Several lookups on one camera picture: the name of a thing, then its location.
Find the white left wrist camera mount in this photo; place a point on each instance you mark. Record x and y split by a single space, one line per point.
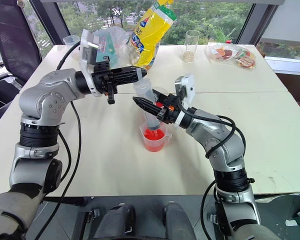
86 53

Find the tall clear glass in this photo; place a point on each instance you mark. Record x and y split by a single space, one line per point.
190 47

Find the white window ledge box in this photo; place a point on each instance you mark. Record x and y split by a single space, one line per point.
287 63

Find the black window frame post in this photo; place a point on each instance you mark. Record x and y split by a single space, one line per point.
258 22
51 20

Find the clear plastic syringe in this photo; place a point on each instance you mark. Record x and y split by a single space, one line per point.
143 90

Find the cup with red liquid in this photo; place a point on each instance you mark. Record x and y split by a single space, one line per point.
153 141

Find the yellow plastic bag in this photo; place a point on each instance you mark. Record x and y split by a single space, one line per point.
152 32

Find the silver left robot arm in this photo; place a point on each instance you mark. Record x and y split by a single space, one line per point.
52 85

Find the small clear measuring cup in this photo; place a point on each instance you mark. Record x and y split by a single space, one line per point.
71 43

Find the black mesh office chair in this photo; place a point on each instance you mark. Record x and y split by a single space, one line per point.
12 42

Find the clear bag with packets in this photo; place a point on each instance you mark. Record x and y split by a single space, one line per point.
112 42

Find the clear bag of snacks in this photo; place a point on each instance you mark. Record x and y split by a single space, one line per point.
230 53

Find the dark grey rounded shape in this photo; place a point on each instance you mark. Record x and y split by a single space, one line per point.
115 222
177 222

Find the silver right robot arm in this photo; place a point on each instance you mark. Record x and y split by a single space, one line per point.
227 150

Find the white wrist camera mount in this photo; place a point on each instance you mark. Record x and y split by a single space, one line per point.
187 85
86 53

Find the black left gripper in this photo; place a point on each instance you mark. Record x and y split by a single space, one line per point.
103 77

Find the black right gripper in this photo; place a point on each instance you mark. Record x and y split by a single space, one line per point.
170 110

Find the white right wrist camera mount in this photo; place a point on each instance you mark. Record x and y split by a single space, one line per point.
187 85

